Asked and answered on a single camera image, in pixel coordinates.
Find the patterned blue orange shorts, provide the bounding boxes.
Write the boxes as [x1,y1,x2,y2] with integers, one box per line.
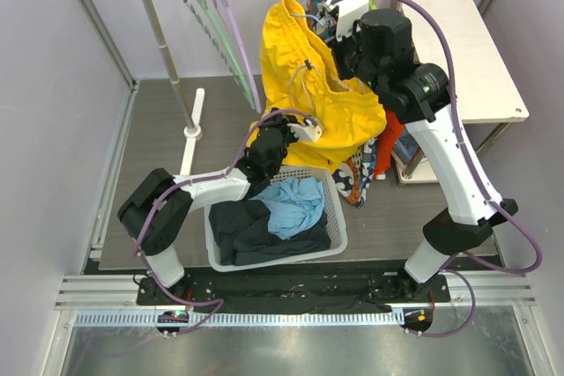
[302,0,376,208]

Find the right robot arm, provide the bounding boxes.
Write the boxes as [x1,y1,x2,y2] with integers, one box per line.
[328,9,518,301]

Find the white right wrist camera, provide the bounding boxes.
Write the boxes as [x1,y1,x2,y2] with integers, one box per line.
[322,0,370,41]

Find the perforated metal cable tray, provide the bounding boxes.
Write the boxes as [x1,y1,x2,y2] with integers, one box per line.
[75,308,404,328]

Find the green notched hanger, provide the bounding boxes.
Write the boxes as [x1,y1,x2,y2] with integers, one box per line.
[182,0,256,111]

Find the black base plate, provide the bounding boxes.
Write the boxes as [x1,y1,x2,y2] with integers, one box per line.
[136,256,450,314]

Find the dark blue book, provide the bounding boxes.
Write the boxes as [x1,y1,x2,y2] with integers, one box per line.
[392,131,419,165]

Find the yellow shorts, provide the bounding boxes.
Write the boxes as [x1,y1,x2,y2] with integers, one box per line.
[259,0,387,173]

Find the light blue garment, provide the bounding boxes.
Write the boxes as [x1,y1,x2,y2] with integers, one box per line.
[253,177,325,240]

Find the purple hanger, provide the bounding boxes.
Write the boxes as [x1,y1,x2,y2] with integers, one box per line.
[212,0,263,113]

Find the white side table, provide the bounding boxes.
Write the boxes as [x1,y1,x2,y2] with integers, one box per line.
[413,0,529,155]

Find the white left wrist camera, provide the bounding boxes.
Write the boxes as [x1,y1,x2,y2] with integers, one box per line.
[287,118,323,143]

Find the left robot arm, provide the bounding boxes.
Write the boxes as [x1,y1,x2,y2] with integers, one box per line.
[117,108,317,305]

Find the white plastic laundry basket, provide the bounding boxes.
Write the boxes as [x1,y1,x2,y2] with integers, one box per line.
[204,166,348,272]

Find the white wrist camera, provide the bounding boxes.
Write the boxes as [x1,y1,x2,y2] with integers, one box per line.
[322,0,370,41]
[287,118,323,143]

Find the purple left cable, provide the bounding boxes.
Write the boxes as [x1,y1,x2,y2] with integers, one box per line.
[131,107,320,335]

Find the dark green garment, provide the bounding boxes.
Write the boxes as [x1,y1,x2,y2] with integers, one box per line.
[208,200,331,266]

